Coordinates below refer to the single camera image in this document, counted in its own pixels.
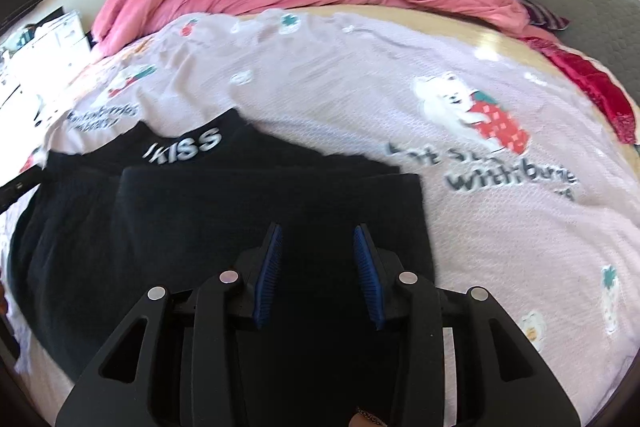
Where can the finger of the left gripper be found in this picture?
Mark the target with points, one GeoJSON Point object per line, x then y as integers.
{"type": "Point", "coordinates": [11, 192]}

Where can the right hand red nails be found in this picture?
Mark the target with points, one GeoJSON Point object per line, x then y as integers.
{"type": "Point", "coordinates": [365, 419]}

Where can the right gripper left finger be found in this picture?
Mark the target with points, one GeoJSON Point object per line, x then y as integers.
{"type": "Point", "coordinates": [184, 359]}

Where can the strawberry bear bed sheet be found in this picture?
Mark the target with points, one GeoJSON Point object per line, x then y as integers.
{"type": "Point", "coordinates": [527, 190]}

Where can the left hand red nails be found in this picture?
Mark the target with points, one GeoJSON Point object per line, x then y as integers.
{"type": "Point", "coordinates": [4, 305]}

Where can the grey headboard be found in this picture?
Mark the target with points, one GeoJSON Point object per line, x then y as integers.
{"type": "Point", "coordinates": [607, 30]}

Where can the red patterned pillow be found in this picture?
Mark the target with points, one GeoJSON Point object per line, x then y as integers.
{"type": "Point", "coordinates": [597, 82]}

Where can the black sweater orange cuffs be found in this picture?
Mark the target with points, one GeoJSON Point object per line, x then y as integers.
{"type": "Point", "coordinates": [107, 226]}

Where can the striped purple pillow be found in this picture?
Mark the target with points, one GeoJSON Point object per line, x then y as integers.
{"type": "Point", "coordinates": [543, 17]}

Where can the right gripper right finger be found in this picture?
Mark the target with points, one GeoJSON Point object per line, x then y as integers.
{"type": "Point", "coordinates": [499, 377]}

